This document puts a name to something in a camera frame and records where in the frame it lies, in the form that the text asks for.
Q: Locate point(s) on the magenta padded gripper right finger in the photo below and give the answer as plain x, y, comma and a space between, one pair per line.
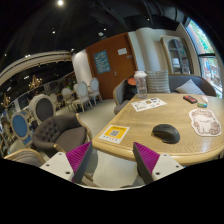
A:
153, 166

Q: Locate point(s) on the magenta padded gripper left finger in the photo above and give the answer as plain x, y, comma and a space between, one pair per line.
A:
70, 166

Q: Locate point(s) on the black computer mouse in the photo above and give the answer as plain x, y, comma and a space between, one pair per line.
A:
167, 133

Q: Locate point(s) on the grey tufted armchair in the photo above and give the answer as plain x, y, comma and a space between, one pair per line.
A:
61, 133

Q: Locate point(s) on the yellow QR code sticker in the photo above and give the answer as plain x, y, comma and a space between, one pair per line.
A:
114, 134

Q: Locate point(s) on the white printed paper sheet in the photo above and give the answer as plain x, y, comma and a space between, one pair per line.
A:
148, 104

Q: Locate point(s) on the grey oval-back chair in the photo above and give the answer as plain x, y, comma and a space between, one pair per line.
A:
42, 108

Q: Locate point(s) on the blue oval-back chair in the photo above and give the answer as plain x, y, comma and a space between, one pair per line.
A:
21, 129

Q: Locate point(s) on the white round-back chair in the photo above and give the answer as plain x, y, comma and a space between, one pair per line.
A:
68, 97
94, 89
82, 92

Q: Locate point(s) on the black and red small case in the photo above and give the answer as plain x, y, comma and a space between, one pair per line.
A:
190, 99

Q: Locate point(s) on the grey upholstered sofa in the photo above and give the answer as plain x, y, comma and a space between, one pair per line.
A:
171, 83

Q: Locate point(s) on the striped cushion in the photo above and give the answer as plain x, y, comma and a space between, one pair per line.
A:
157, 81

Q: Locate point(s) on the small white pink object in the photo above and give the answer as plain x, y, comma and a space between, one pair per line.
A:
204, 98

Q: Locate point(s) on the light striped pillow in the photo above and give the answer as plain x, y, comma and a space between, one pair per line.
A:
189, 88

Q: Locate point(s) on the clear plastic lidded jar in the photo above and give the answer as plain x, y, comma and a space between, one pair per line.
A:
140, 78

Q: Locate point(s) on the blue poster on door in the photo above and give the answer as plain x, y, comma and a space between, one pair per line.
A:
102, 62

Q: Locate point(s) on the brown wooden door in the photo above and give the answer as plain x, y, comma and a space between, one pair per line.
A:
122, 66

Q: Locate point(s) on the large window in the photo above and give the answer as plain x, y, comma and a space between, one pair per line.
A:
210, 69

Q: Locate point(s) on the white display cabinet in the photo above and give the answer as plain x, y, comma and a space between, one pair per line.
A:
177, 54

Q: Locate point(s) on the white notice on door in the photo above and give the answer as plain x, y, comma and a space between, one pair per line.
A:
122, 51

